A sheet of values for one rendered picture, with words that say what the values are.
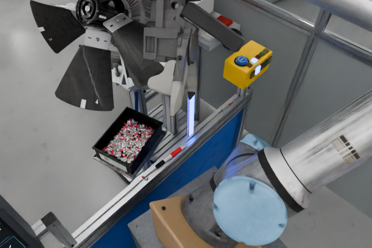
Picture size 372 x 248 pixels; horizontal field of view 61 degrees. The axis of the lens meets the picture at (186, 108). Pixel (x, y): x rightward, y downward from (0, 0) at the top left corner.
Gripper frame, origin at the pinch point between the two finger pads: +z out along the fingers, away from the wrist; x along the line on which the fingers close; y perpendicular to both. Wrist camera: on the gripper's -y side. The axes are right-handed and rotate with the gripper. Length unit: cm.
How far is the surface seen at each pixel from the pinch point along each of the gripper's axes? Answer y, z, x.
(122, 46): 31, -8, -44
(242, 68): -8, -3, -58
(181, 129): 31, 50, -148
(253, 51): -11, -8, -66
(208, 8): 13, -27, -116
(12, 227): 32.4, 26.2, 6.5
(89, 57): 46, -3, -52
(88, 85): 47, 7, -51
